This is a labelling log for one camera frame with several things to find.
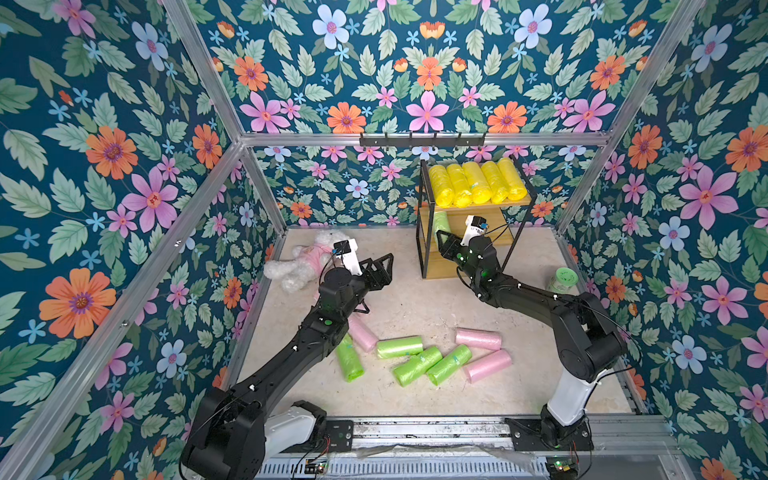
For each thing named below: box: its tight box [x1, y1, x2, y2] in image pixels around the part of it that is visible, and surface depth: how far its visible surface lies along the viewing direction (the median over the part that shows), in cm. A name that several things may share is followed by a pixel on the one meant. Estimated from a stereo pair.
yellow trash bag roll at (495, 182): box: [481, 160, 509, 205], surface depth 81 cm
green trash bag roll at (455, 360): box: [428, 344, 472, 386], surface depth 84 cm
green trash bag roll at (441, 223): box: [434, 211, 451, 243], surface depth 90 cm
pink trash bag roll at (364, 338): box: [348, 316, 379, 353], surface depth 90 cm
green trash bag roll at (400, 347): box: [377, 335, 424, 359], surface depth 86 cm
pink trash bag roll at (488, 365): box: [464, 350, 512, 383], surface depth 84 cm
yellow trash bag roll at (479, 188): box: [462, 161, 492, 204], surface depth 80 cm
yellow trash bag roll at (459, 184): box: [447, 163, 472, 209], surface depth 80 cm
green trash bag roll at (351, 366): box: [336, 333, 365, 383], surface depth 85 cm
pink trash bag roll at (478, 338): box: [455, 327, 502, 350], surface depth 88 cm
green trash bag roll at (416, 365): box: [393, 346, 443, 387], surface depth 84 cm
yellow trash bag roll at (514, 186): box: [498, 157, 528, 201], surface depth 82 cm
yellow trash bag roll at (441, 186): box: [429, 165, 454, 208], surface depth 78 cm
